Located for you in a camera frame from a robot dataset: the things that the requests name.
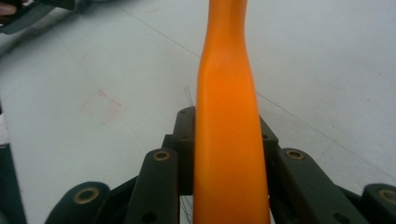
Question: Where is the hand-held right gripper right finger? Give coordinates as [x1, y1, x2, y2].
[259, 116, 280, 166]

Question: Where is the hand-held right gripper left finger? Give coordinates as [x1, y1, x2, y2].
[162, 106, 197, 196]

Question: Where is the dark object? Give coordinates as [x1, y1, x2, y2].
[0, 142, 28, 224]

